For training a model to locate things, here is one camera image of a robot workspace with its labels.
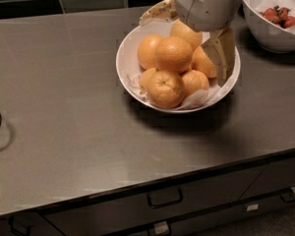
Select small left front orange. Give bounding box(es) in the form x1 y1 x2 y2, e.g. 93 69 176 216
139 67 157 94

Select lower drawer handle label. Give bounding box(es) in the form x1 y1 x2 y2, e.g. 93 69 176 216
147 221 172 236

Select black drawer handle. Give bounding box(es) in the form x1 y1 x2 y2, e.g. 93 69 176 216
280 186 295 204
147 187 184 208
8 215 31 236

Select strawberries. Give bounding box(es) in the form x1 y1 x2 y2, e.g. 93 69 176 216
261 6 295 30

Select white bowl with oranges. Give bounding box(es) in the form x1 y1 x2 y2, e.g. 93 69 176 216
115 19 242 114

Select black drawer handle left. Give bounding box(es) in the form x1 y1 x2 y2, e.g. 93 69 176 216
8 215 31 236

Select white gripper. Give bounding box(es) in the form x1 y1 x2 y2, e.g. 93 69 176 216
139 0 242 88

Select white paper in bowl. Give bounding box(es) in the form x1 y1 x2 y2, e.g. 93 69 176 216
125 75 237 114

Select black drawer handle right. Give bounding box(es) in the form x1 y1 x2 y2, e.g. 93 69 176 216
280 186 295 204

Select white bowl with strawberries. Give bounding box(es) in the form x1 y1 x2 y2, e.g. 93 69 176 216
243 0 295 53

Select black drawer handle centre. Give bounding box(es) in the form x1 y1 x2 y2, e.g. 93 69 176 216
147 187 184 208

